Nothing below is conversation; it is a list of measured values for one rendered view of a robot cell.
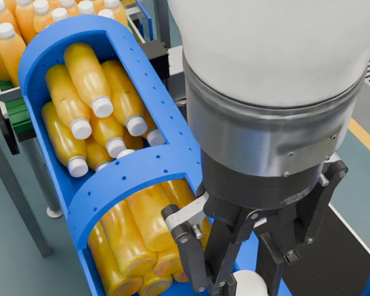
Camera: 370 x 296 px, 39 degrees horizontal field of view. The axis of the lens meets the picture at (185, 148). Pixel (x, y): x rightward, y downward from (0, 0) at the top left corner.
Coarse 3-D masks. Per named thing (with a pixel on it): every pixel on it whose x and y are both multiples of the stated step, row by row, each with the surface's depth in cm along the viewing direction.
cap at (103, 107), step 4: (96, 100) 102; (100, 100) 101; (104, 100) 102; (108, 100) 102; (96, 104) 101; (100, 104) 101; (104, 104) 101; (108, 104) 101; (96, 108) 101; (100, 108) 101; (104, 108) 102; (108, 108) 102; (112, 108) 103; (96, 112) 102; (100, 112) 102; (104, 112) 103; (108, 112) 103; (100, 116) 103; (104, 116) 103
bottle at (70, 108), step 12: (48, 72) 113; (60, 72) 112; (48, 84) 112; (60, 84) 109; (72, 84) 110; (60, 96) 107; (72, 96) 107; (60, 108) 106; (72, 108) 105; (84, 108) 106; (60, 120) 107; (72, 120) 105
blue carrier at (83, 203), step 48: (48, 48) 104; (96, 48) 116; (48, 96) 120; (144, 96) 94; (48, 144) 110; (144, 144) 118; (192, 144) 90; (96, 192) 82; (96, 288) 87; (192, 288) 98
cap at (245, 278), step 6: (246, 270) 48; (234, 276) 48; (240, 276) 48; (246, 276) 48; (252, 276) 48; (258, 276) 48; (240, 282) 47; (246, 282) 47; (252, 282) 47; (258, 282) 47; (264, 282) 47; (240, 288) 47; (246, 288) 47; (252, 288) 47; (258, 288) 47; (264, 288) 47; (240, 294) 46; (246, 294) 46; (252, 294) 46; (258, 294) 46; (264, 294) 46
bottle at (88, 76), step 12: (72, 48) 110; (84, 48) 110; (72, 60) 108; (84, 60) 107; (96, 60) 109; (72, 72) 107; (84, 72) 105; (96, 72) 105; (84, 84) 103; (96, 84) 103; (108, 84) 105; (84, 96) 103; (96, 96) 103; (108, 96) 104
